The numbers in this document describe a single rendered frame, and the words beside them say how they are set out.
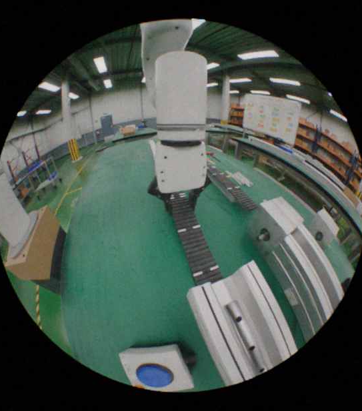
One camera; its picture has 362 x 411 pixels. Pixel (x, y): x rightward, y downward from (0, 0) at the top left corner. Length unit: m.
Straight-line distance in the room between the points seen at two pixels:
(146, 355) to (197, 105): 0.34
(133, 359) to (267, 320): 0.17
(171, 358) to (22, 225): 0.44
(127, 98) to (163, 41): 11.06
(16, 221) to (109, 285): 0.32
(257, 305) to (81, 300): 0.32
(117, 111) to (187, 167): 10.97
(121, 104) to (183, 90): 11.07
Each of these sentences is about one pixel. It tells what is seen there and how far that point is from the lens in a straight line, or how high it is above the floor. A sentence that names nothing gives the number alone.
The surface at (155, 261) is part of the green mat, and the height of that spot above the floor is 0.78.
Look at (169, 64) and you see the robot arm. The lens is 0.21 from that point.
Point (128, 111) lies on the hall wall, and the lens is 11.12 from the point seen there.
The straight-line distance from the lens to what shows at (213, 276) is 0.24.
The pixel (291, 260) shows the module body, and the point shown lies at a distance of 0.28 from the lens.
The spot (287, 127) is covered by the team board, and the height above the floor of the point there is 1.28.
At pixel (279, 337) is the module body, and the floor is 0.86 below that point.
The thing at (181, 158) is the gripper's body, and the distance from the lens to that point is 0.21.
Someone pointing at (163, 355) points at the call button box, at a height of 0.84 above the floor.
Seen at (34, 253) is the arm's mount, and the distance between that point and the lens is 0.40.
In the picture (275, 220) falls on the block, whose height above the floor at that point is 0.87.
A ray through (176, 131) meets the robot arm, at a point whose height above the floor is 0.99.
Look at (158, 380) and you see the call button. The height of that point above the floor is 0.85.
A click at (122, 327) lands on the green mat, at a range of 0.26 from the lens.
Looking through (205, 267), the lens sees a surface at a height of 0.79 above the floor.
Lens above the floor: 1.01
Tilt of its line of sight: 41 degrees down
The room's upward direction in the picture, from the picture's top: straight up
